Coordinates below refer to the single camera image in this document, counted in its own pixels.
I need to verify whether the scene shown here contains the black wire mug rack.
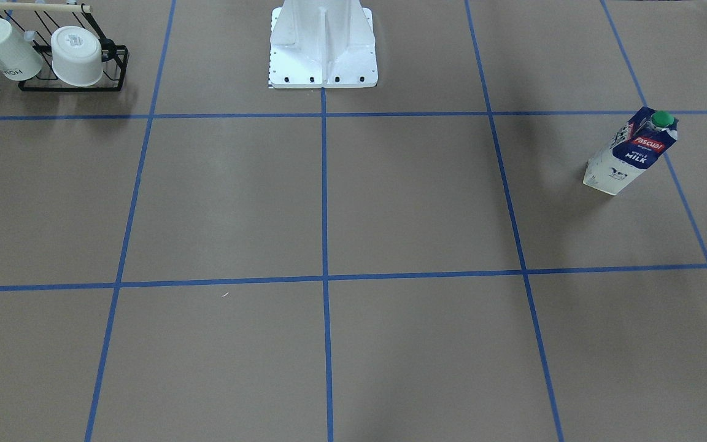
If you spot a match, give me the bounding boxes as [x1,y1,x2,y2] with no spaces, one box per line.
[0,1,129,93]

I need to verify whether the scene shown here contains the white mug in rack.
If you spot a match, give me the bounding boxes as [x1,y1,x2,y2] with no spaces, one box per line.
[50,26,104,87]
[0,18,43,82]

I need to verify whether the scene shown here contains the blue white milk carton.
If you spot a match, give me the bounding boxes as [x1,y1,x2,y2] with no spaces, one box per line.
[582,106,678,196]

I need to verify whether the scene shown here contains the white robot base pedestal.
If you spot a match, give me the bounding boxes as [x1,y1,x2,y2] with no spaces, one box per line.
[268,1,379,89]

